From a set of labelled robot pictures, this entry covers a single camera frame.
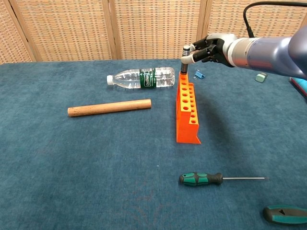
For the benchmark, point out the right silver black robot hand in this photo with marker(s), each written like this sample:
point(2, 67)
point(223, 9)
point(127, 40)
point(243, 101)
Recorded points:
point(216, 50)

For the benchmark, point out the silver metal precision screwdriver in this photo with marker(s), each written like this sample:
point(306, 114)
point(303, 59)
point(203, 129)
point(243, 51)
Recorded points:
point(184, 68)

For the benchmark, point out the orange tool holder rack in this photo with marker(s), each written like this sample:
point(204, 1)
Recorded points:
point(184, 129)

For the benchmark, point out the slim green black screwdriver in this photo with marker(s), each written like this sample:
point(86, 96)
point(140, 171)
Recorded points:
point(199, 178)

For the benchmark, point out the large teal black screwdriver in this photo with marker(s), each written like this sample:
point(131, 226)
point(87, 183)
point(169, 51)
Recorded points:
point(287, 215)

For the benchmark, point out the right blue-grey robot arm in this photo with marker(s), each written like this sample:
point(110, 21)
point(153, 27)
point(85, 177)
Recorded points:
point(271, 52)

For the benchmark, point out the blue binder clip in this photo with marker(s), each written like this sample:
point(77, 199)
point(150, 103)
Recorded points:
point(199, 74)

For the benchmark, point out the small green eraser block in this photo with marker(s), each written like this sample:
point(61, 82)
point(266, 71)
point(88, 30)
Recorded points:
point(260, 78)

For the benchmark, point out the light blue cylindrical tube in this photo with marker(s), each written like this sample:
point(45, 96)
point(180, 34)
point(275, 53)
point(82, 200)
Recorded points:
point(301, 86)

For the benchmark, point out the clear plastic water bottle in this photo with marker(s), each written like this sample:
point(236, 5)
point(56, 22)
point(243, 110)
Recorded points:
point(127, 77)

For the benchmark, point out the wooden dowel rod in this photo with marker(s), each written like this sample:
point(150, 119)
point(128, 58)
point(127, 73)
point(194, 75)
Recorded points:
point(108, 107)

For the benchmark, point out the blue felt table mat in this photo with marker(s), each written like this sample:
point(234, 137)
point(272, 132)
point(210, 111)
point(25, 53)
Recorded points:
point(96, 167)

